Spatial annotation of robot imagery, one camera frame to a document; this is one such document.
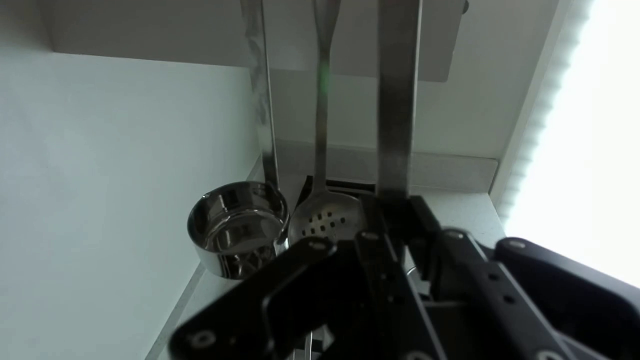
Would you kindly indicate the white window blinds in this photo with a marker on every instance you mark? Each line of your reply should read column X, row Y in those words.
column 541, row 120

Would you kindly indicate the steel measuring cup ladle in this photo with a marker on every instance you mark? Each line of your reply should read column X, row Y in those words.
column 233, row 227

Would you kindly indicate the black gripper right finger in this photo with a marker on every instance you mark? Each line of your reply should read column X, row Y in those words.
column 553, row 307

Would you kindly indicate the steel slotted spoon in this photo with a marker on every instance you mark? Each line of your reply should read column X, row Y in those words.
column 327, row 216

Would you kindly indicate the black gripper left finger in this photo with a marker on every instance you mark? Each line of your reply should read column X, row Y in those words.
column 293, row 307

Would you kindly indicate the steel cooking spoon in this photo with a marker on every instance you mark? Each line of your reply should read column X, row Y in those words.
column 399, row 101

